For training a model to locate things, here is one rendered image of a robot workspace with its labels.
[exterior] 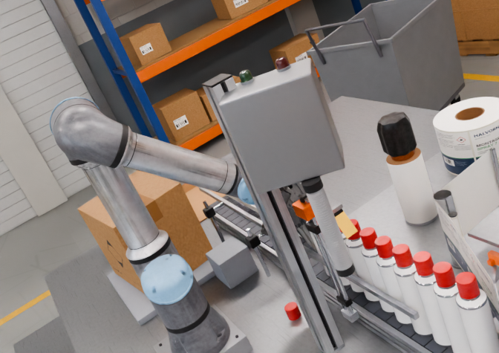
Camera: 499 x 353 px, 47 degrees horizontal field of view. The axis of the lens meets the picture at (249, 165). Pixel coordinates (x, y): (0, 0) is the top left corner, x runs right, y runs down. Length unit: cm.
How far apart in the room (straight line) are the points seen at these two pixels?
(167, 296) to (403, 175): 64
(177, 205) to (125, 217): 36
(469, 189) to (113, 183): 81
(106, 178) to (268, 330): 55
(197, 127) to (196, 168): 393
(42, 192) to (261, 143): 469
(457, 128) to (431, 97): 220
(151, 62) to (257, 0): 116
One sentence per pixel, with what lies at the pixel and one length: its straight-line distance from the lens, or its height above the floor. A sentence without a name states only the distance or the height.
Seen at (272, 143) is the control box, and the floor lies 138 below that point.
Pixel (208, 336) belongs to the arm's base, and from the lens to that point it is 142.
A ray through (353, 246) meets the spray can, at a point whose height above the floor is 104.
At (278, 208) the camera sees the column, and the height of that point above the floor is 122.
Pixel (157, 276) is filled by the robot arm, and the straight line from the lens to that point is 137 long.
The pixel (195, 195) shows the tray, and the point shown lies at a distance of 233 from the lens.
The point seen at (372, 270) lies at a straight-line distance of 126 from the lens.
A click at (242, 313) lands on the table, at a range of 159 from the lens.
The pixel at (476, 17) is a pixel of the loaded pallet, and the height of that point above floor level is 33.
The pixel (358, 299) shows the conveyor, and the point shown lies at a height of 88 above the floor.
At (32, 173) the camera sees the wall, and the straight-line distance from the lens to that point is 558.
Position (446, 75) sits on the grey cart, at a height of 31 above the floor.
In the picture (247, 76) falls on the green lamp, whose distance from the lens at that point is 105.
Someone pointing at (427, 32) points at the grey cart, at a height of 66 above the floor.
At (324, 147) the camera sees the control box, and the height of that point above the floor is 134.
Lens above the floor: 175
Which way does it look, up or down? 23 degrees down
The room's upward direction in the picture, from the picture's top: 23 degrees counter-clockwise
